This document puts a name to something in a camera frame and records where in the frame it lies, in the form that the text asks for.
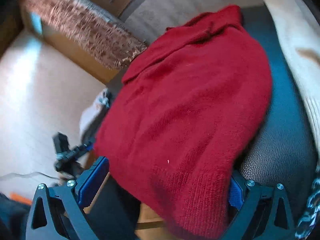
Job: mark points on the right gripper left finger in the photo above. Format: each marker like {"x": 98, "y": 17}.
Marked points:
{"x": 58, "y": 212}

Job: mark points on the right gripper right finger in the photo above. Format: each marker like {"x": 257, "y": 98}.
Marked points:
{"x": 259, "y": 212}

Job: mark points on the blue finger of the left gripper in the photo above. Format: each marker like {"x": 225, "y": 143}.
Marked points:
{"x": 88, "y": 146}

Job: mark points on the red knit sweater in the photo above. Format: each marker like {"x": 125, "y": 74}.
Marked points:
{"x": 188, "y": 107}

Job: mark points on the left forearm dark sleeve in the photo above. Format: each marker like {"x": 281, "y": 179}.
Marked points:
{"x": 14, "y": 216}

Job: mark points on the patterned black white fabric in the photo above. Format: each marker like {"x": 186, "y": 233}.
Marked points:
{"x": 310, "y": 217}

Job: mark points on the dark leather seat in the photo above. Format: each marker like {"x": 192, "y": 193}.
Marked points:
{"x": 282, "y": 150}

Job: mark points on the brown patterned curtain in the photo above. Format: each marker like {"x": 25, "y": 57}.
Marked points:
{"x": 92, "y": 28}

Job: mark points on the cream white garment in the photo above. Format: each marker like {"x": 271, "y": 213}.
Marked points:
{"x": 298, "y": 35}

